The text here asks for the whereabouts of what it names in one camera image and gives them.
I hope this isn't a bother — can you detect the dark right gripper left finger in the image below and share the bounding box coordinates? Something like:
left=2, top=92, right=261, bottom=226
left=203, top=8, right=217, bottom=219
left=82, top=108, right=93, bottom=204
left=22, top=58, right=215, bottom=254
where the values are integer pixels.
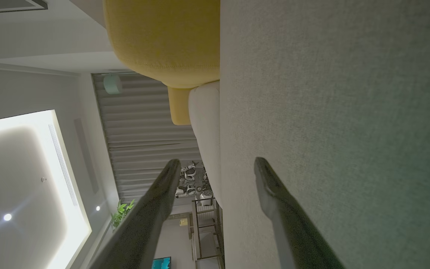
left=90, top=159, right=182, bottom=269

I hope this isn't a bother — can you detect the small yellow cushion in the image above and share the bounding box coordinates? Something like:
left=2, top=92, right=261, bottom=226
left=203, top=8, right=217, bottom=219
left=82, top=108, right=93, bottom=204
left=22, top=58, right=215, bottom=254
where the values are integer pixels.
left=168, top=87, right=193, bottom=126

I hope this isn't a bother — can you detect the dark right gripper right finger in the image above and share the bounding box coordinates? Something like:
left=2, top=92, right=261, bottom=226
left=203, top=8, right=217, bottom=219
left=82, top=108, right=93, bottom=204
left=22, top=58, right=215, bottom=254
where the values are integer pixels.
left=254, top=157, right=346, bottom=269

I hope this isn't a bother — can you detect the metal shelf rack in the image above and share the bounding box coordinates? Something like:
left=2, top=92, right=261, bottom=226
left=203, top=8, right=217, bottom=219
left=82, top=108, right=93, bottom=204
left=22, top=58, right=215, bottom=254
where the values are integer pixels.
left=191, top=198, right=225, bottom=262

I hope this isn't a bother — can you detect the white cushion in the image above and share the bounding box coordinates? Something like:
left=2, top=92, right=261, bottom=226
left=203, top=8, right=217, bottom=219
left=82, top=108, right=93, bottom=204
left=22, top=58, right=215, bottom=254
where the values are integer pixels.
left=188, top=80, right=223, bottom=206

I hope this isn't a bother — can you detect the ceiling vent grille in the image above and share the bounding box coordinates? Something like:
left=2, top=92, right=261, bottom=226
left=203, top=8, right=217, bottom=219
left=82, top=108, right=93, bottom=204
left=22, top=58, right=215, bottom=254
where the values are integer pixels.
left=0, top=0, right=48, bottom=15

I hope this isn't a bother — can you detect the large yellow cushion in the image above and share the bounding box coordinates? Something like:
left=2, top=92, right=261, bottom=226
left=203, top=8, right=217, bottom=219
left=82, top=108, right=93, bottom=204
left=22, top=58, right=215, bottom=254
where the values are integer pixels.
left=103, top=0, right=221, bottom=89

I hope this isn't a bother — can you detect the long ceiling air slot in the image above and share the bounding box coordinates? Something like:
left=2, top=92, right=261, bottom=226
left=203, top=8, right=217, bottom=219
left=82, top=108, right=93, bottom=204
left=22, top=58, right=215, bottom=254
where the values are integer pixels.
left=48, top=124, right=78, bottom=207

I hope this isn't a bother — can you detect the grey pleated curtain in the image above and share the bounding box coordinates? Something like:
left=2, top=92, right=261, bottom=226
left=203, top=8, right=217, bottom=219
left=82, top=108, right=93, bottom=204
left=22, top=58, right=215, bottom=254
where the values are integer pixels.
left=92, top=73, right=202, bottom=204

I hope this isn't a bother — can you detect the green potted plant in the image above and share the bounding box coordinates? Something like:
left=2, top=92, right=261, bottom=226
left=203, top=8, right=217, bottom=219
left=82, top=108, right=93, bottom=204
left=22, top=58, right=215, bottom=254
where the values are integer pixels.
left=111, top=199, right=136, bottom=229

